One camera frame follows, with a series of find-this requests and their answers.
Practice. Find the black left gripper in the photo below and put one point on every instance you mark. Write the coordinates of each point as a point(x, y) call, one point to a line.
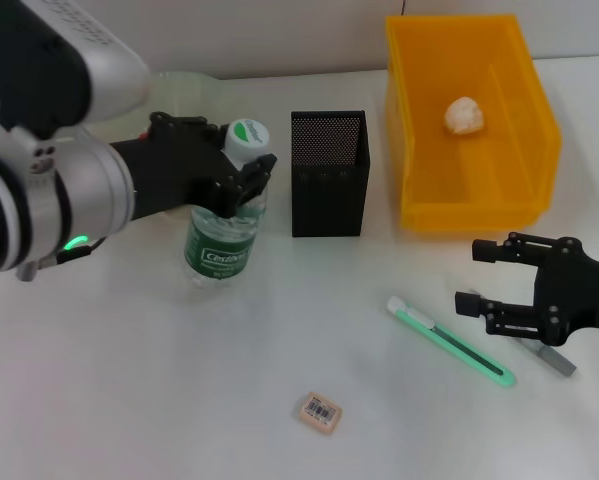
point(169, 170)

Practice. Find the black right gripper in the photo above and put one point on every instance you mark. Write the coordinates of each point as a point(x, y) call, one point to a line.
point(579, 295)

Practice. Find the clear green-label water bottle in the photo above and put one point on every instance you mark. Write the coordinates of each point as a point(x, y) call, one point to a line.
point(219, 250)

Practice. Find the white paper ball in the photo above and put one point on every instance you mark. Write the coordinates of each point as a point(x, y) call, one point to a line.
point(463, 115)

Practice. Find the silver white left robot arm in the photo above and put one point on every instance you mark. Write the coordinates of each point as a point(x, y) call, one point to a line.
point(39, 210)

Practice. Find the pale green glass fruit plate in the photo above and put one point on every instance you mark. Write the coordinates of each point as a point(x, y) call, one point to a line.
point(204, 97)

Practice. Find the green utility knife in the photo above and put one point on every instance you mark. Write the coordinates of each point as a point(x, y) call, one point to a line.
point(449, 340)

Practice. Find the black mesh pen holder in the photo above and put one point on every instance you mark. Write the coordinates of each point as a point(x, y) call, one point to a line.
point(329, 195)

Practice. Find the grey pen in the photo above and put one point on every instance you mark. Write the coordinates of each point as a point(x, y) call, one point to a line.
point(559, 362)

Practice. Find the beige eraser with barcode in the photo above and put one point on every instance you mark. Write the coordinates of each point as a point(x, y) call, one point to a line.
point(319, 413)

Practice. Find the yellow plastic bin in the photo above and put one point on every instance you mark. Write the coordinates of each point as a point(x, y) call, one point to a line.
point(479, 175)

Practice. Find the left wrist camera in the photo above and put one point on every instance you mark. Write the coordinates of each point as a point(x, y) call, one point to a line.
point(44, 65)

